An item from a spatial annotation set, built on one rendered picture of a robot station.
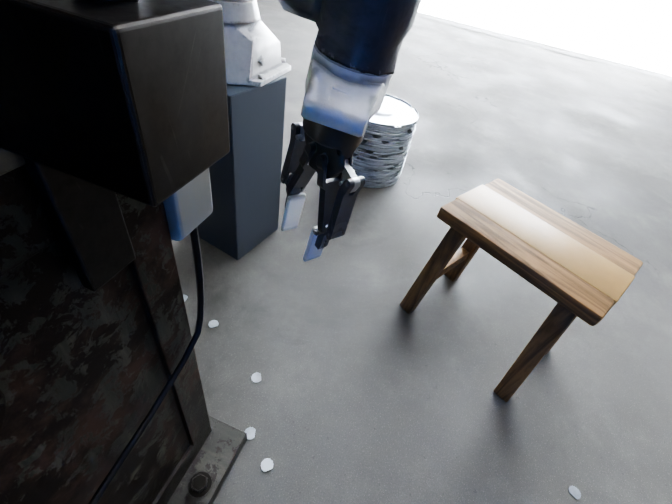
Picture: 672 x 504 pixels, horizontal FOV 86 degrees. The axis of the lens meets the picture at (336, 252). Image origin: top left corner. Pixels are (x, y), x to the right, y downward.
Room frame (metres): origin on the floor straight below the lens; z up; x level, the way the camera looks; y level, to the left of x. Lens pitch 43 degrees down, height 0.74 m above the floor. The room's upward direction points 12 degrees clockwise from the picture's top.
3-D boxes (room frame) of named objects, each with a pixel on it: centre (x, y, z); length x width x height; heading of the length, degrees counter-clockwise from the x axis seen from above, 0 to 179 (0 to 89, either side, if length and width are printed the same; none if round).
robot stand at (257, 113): (0.80, 0.31, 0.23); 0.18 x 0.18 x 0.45; 67
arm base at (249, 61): (0.83, 0.29, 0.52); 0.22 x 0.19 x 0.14; 157
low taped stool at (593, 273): (0.62, -0.40, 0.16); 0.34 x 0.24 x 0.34; 49
